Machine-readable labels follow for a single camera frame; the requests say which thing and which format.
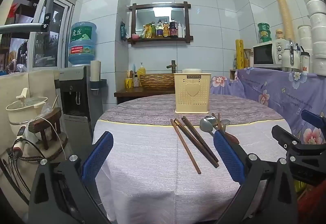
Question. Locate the purple floral cloth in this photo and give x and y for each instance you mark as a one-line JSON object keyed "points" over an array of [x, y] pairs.
{"points": [[275, 91]]}

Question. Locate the stack of white paper bowls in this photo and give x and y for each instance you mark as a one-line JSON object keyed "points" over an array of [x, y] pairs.
{"points": [[314, 15]]}

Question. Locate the yellow label sauce bottle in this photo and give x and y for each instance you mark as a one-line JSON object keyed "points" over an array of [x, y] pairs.
{"points": [[166, 28]]}

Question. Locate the dark wooden washstand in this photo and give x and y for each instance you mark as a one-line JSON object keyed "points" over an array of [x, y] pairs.
{"points": [[132, 92]]}

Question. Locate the cream plastic cutlery holder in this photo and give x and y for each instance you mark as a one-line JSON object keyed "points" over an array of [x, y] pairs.
{"points": [[192, 94]]}

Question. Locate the dark wooden chopstick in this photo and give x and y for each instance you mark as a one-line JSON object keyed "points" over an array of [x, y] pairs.
{"points": [[203, 154], [201, 141]]}

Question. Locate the white microwave oven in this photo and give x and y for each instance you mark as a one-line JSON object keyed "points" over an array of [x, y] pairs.
{"points": [[264, 53]]}

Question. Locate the yellow seasoning pouch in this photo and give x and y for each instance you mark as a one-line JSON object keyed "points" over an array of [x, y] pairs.
{"points": [[147, 31]]}

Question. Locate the cream cooking pot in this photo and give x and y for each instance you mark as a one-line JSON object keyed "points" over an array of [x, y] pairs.
{"points": [[25, 110]]}

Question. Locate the woven pattern wash basin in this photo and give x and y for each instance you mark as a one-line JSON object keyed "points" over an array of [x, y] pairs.
{"points": [[156, 80]]}

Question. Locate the white thermos jug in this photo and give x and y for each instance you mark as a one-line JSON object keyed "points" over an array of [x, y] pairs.
{"points": [[290, 57]]}

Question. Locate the blue water bottle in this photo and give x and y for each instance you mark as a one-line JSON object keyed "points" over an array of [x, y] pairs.
{"points": [[82, 44]]}

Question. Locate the white squeeze bottle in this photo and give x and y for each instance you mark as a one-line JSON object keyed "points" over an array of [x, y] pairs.
{"points": [[180, 30]]}

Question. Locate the yellow cup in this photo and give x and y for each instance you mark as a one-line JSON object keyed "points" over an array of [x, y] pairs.
{"points": [[129, 83]]}

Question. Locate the green instant noodle cup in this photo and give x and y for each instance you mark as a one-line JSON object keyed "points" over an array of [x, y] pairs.
{"points": [[263, 26], [265, 36]]}

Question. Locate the aluminium framed window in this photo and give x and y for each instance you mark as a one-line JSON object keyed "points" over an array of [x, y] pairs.
{"points": [[45, 43]]}

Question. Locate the floral pump bottle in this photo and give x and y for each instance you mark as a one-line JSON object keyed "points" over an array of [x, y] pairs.
{"points": [[136, 82]]}

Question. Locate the white rice cooker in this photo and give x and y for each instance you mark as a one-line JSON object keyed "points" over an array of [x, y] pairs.
{"points": [[191, 70]]}

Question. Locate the pink round object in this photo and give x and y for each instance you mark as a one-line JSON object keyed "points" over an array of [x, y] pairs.
{"points": [[134, 36]]}

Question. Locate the tall stack of yellow cups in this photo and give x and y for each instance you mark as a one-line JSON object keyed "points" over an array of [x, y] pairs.
{"points": [[284, 17]]}

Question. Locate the blue-grey cup holder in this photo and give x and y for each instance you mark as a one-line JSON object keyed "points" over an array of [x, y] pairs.
{"points": [[100, 84]]}

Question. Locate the brown wooden chopstick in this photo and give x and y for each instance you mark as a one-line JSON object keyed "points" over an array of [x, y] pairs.
{"points": [[177, 122], [186, 147]]}

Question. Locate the small wooden stool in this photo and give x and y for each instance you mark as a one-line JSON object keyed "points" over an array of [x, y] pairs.
{"points": [[47, 124]]}

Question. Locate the white bottle with red label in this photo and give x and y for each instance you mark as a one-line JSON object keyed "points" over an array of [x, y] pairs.
{"points": [[304, 63]]}

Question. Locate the stack of beige paper cups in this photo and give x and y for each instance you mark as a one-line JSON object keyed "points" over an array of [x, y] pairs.
{"points": [[95, 71]]}

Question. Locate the green hanging packet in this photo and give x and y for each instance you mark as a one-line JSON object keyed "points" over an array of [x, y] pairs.
{"points": [[123, 31]]}

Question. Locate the yellow-lidded jar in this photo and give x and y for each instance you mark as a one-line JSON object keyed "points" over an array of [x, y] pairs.
{"points": [[279, 34]]}

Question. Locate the glass jar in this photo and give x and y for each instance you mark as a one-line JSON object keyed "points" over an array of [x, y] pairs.
{"points": [[247, 58]]}

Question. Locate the purple label sauce bottle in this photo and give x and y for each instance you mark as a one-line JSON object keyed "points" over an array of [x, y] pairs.
{"points": [[159, 28]]}

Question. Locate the dark soy sauce bottle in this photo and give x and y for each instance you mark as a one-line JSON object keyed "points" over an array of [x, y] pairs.
{"points": [[173, 27]]}

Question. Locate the small wooden box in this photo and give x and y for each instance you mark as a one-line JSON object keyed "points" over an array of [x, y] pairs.
{"points": [[233, 74]]}

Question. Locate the yellow wrapped roll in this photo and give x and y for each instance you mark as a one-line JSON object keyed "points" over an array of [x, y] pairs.
{"points": [[240, 54]]}

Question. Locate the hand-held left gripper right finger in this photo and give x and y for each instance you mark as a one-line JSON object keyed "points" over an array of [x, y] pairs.
{"points": [[229, 157]]}

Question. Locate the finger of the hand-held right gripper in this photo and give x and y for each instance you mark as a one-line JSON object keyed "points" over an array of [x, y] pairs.
{"points": [[312, 118], [282, 136]]}

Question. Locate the bronze faucet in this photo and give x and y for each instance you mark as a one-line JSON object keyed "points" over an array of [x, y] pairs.
{"points": [[173, 66]]}

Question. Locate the green glass bottle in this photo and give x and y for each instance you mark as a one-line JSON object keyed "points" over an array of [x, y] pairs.
{"points": [[153, 29]]}

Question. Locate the grey water dispenser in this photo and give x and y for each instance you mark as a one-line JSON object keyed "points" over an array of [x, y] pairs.
{"points": [[73, 101]]}

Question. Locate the yellow soap bottle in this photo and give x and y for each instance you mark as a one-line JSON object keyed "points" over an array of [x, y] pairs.
{"points": [[141, 71]]}

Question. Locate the wooden framed mirror shelf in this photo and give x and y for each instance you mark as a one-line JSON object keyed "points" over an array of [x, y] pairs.
{"points": [[160, 40]]}

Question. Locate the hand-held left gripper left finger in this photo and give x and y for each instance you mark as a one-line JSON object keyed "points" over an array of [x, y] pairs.
{"points": [[98, 156]]}

